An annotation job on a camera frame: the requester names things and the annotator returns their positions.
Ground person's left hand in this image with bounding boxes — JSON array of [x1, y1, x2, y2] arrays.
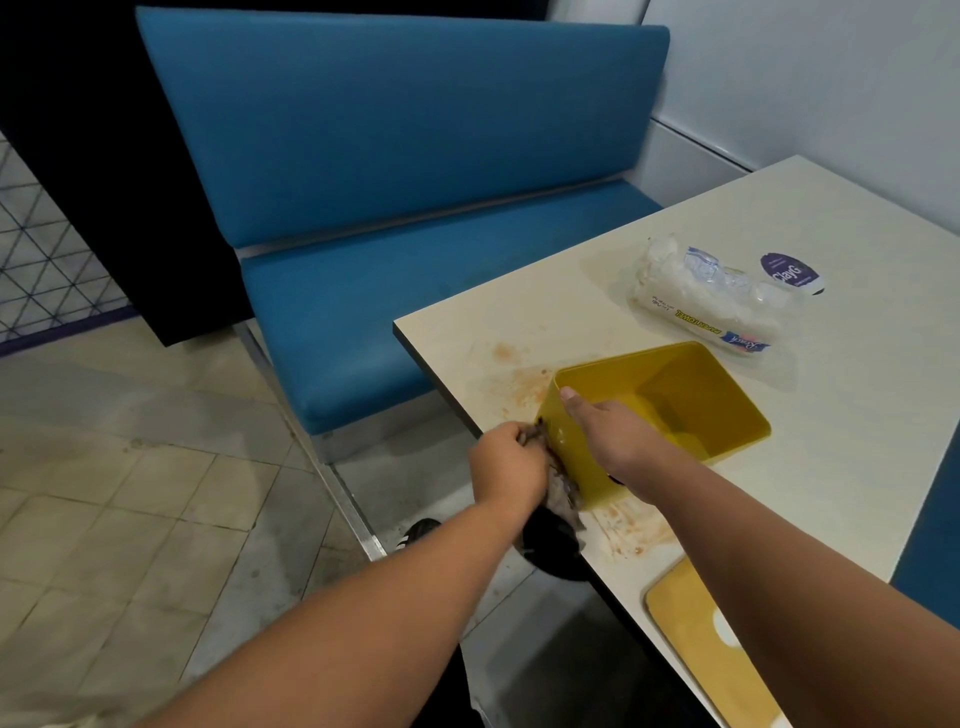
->
[[468, 421, 553, 520]]

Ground person's right hand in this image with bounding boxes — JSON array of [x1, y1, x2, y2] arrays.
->
[[559, 386, 703, 506]]

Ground tissue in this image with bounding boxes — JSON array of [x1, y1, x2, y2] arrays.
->
[[520, 420, 588, 553]]

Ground yellow plastic bin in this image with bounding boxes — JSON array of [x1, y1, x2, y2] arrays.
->
[[535, 341, 773, 513]]

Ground person's right forearm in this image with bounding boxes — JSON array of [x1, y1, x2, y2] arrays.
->
[[646, 459, 960, 728]]

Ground person's left forearm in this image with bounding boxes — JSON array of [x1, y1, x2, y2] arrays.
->
[[138, 496, 552, 728]]

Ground black shoe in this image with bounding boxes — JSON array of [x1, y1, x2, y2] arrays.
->
[[396, 517, 445, 558]]

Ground clear plastic napkin packet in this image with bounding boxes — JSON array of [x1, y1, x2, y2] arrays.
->
[[630, 234, 801, 360]]

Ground blue bench seat cushion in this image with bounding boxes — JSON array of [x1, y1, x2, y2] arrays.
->
[[240, 180, 666, 438]]

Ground round purple sticker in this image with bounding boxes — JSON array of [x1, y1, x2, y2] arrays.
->
[[759, 252, 828, 297]]

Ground yellow serving tray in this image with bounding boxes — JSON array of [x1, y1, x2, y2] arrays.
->
[[644, 555, 796, 728]]

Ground person's black trousers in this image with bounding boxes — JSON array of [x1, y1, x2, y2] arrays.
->
[[412, 641, 487, 728]]

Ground blue bench backrest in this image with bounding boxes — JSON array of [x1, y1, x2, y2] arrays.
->
[[135, 6, 672, 251]]

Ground blue padded seat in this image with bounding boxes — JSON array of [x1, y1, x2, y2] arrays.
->
[[890, 426, 960, 633]]

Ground grid patterned glass panel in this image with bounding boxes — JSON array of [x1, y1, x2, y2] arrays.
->
[[0, 131, 141, 355]]

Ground metal bench frame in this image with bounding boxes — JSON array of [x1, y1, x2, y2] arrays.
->
[[231, 321, 391, 564]]

